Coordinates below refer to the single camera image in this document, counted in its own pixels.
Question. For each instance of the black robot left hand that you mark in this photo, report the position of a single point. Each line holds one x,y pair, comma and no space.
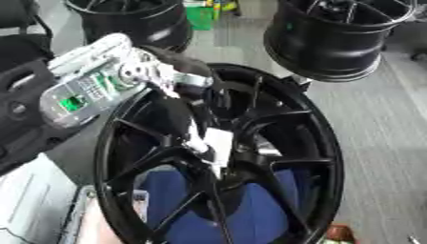
180,65

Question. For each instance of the black wheel rim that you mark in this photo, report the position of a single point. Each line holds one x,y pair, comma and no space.
328,47
133,22

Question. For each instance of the large black spoked wheel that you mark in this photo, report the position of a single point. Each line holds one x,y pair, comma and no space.
319,149

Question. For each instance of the green box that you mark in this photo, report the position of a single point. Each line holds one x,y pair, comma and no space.
199,17

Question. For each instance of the black chair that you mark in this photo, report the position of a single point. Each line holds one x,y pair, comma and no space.
17,12

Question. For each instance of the pale grey panel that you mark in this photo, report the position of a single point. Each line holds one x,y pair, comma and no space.
33,203

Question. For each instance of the red-brown object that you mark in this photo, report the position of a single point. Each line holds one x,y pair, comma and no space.
340,233

